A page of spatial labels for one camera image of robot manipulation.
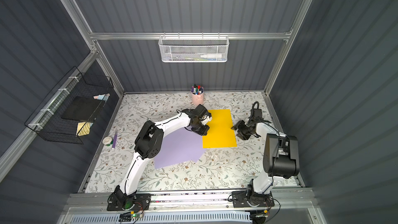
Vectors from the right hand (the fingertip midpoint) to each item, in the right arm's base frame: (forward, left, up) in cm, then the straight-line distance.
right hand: (234, 130), depth 93 cm
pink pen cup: (+24, +23, +2) cm, 33 cm away
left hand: (-2, +15, -4) cm, 16 cm away
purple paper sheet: (-9, +32, -4) cm, 34 cm away
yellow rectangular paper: (+2, +7, -9) cm, 12 cm away
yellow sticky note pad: (-17, +66, +29) cm, 74 cm away
